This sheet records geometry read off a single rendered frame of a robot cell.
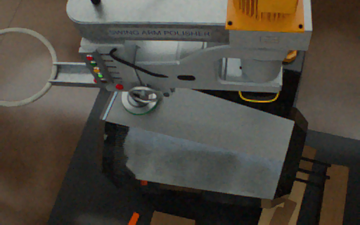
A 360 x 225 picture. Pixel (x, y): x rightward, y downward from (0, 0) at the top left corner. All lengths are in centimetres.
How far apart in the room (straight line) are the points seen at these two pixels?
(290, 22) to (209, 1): 31
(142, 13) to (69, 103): 209
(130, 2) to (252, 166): 110
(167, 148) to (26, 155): 159
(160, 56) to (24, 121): 209
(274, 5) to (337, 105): 211
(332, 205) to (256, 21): 176
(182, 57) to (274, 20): 48
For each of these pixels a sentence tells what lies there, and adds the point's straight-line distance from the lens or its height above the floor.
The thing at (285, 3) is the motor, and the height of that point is 193.
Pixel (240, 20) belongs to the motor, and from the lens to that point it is 147.
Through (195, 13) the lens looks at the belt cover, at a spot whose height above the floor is 173.
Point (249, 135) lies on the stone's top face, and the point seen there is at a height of 86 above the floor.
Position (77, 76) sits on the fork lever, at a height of 111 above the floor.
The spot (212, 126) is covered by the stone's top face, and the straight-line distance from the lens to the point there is 223.
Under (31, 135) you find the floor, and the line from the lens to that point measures 358.
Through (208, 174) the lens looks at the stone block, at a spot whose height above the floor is 74.
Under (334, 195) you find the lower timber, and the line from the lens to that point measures 294.
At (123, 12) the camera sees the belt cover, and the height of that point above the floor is 173.
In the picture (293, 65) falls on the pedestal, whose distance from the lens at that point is 257.
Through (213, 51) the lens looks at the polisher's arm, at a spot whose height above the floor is 153.
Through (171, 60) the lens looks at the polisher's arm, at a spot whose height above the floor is 143.
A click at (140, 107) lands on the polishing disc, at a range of 228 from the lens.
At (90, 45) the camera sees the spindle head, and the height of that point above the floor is 157.
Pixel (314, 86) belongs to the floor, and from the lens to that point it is 338.
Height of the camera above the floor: 290
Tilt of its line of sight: 64 degrees down
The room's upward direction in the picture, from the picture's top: 12 degrees counter-clockwise
